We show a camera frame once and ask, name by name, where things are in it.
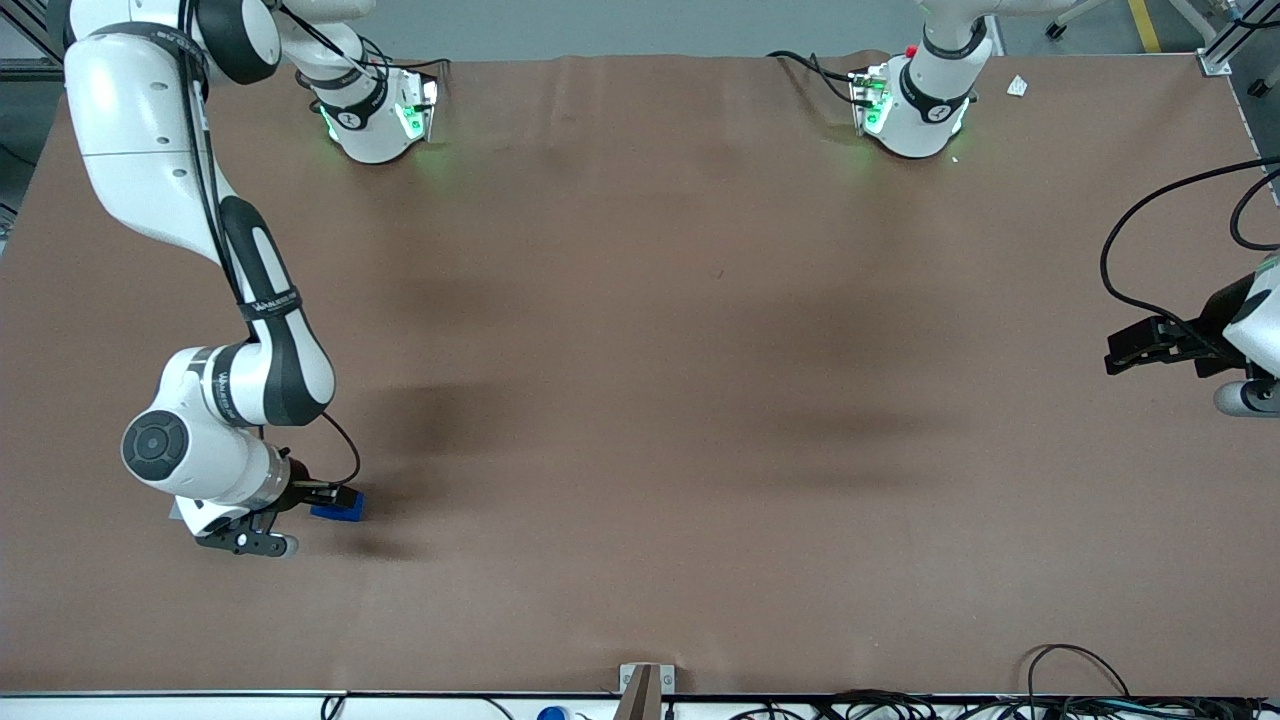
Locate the black cable at arm base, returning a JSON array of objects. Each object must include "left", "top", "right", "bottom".
[{"left": 767, "top": 49, "right": 863, "bottom": 107}]

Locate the black cable loop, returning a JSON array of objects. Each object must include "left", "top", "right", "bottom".
[{"left": 1026, "top": 643, "right": 1133, "bottom": 701}]

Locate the long black looping cable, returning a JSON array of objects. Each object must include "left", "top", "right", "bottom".
[{"left": 1099, "top": 157, "right": 1280, "bottom": 346}]

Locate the blue cube part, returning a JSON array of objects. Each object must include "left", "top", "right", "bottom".
[{"left": 309, "top": 490, "right": 367, "bottom": 524}]

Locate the white table edge rail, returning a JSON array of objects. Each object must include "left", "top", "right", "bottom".
[{"left": 0, "top": 692, "right": 1280, "bottom": 720}]

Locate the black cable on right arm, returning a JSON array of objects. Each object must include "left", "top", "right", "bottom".
[{"left": 175, "top": 0, "right": 363, "bottom": 491}]

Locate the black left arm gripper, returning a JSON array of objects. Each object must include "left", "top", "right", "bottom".
[{"left": 1104, "top": 285, "right": 1251, "bottom": 379}]

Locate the tangled black cable bundle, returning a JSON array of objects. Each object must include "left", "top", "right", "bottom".
[{"left": 728, "top": 688, "right": 1280, "bottom": 720}]

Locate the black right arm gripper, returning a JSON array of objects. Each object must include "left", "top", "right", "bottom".
[{"left": 282, "top": 460, "right": 363, "bottom": 514}]

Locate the black cable along rail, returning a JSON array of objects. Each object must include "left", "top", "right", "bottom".
[{"left": 345, "top": 691, "right": 517, "bottom": 720}]

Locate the short black curved cable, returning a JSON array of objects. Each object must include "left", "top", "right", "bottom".
[{"left": 1229, "top": 168, "right": 1280, "bottom": 252}]

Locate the aluminium frame profile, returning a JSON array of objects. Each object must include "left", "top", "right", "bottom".
[{"left": 1195, "top": 0, "right": 1280, "bottom": 161}]

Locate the silver mounting bracket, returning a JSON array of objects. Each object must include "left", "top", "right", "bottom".
[{"left": 618, "top": 662, "right": 676, "bottom": 695}]

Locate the camera mount post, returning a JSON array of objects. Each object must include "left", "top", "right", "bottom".
[{"left": 620, "top": 664, "right": 663, "bottom": 720}]

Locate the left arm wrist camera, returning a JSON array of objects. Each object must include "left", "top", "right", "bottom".
[{"left": 1213, "top": 379, "right": 1280, "bottom": 419}]

